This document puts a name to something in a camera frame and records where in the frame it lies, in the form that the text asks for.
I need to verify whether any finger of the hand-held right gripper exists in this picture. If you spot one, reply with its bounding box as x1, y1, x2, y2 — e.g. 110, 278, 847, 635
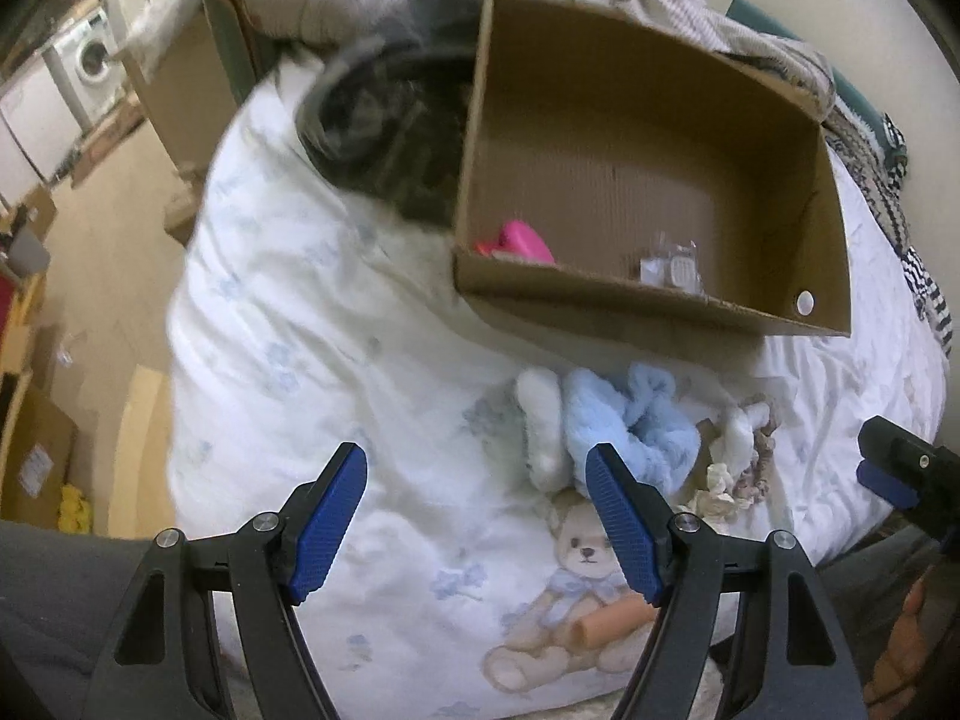
856, 415, 960, 541

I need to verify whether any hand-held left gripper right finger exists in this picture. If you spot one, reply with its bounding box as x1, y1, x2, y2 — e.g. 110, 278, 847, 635
585, 442, 863, 720

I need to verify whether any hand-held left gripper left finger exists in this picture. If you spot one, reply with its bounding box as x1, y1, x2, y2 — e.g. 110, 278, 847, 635
86, 442, 368, 720

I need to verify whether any light blue fluffy cloth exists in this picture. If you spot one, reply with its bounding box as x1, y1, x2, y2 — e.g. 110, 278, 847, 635
561, 362, 703, 501

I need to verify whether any white fluffy sock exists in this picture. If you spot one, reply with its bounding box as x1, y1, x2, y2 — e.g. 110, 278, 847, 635
514, 369, 569, 494

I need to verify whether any brown cardboard box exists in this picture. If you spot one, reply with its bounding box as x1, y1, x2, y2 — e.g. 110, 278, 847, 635
450, 0, 853, 338

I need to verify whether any cream soft cloth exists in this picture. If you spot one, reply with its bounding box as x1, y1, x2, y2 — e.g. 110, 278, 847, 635
711, 397, 773, 467

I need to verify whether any yellow soft item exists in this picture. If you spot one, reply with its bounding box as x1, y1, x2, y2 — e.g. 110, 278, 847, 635
57, 483, 96, 535

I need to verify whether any pink soft toy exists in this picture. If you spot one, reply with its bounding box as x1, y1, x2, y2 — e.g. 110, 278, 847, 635
471, 220, 557, 266

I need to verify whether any person's right hand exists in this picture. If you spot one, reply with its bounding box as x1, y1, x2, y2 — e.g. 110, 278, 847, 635
862, 583, 935, 707

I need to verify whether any crumpled cream scrunchie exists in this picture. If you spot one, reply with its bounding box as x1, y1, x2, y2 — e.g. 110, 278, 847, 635
684, 463, 740, 517

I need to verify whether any white teddy print blanket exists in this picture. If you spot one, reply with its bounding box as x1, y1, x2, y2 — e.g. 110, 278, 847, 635
163, 67, 952, 715

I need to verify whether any light wooden board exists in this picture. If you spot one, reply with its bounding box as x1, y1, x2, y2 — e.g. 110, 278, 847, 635
111, 364, 178, 541

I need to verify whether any clear plastic packet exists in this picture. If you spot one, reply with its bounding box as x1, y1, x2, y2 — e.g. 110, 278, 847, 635
637, 240, 703, 293

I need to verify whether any black white patterned cloth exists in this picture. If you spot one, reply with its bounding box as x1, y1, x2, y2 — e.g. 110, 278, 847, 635
823, 105, 955, 359

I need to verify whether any flat cardboard box with label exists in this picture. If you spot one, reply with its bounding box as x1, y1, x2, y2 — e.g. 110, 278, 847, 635
0, 371, 80, 531

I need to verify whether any dark green pillow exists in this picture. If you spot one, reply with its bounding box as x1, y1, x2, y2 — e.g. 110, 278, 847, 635
724, 0, 910, 175

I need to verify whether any dark grey round pet bed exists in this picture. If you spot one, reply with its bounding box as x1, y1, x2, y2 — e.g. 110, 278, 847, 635
294, 0, 496, 235

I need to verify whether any tall cardboard box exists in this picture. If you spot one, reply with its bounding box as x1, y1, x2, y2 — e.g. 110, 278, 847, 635
118, 0, 265, 242

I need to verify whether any white washing machine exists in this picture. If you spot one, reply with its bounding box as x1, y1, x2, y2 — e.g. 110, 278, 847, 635
43, 11, 127, 127

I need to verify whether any beige braided ring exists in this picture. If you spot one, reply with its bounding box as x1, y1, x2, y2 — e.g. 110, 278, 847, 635
731, 420, 779, 505

